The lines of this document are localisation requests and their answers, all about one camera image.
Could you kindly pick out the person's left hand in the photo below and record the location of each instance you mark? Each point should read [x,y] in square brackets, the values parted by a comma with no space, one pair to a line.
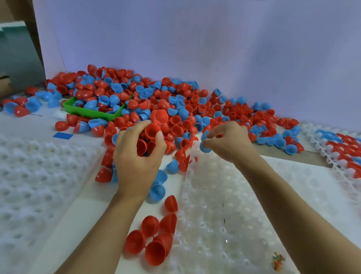
[132,166]

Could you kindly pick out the person's right hand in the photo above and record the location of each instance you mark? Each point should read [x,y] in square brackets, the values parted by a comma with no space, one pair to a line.
[234,142]

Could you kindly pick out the person's right thumb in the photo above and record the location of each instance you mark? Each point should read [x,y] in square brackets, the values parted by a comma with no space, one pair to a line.
[212,146]

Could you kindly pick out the person's left thumb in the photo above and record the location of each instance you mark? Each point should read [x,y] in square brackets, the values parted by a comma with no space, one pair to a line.
[162,142]

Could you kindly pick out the blue capsule half shell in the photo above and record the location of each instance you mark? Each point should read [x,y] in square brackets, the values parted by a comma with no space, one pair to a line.
[157,192]
[203,148]
[162,176]
[204,135]
[172,167]

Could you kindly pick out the red capsule half shell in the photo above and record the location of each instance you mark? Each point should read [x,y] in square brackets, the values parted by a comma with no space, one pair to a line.
[152,131]
[141,147]

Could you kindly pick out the person's left forearm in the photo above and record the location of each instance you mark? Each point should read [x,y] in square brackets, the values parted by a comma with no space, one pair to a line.
[104,237]

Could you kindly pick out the person's right forearm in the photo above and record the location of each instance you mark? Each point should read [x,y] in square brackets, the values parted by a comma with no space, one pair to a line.
[293,223]

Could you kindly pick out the pile of red blue capsules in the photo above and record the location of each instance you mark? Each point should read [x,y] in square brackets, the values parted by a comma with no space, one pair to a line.
[174,113]

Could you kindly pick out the clear dimpled plastic tray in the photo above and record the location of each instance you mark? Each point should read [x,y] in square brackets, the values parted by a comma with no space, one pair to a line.
[220,214]

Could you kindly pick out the green plastic tray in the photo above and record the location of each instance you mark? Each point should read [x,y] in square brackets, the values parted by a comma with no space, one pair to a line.
[84,112]

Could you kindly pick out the small cluster of red halves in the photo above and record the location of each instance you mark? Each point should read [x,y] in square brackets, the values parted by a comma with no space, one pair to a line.
[153,237]

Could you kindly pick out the white backdrop board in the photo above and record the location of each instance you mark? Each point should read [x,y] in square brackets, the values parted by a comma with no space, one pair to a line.
[197,50]

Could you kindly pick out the blue tape piece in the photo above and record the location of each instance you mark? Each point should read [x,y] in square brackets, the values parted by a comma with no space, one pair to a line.
[63,135]

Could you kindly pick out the white tray with filled slots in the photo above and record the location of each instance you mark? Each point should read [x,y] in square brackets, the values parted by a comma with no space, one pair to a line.
[313,138]

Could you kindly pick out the white dimpled plastic tray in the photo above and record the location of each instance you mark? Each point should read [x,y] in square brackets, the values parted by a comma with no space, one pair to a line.
[318,180]

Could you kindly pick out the rows of assembled two-tone capsules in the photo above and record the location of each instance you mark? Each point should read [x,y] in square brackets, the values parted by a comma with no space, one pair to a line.
[342,152]

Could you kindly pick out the white dimpled foam tray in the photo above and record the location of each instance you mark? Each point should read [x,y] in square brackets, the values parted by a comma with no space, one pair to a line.
[36,192]

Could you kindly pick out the teal board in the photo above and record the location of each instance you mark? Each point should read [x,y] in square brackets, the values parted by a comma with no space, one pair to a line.
[19,56]

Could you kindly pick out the brown cardboard box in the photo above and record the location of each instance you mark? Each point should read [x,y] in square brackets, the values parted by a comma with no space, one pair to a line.
[5,86]

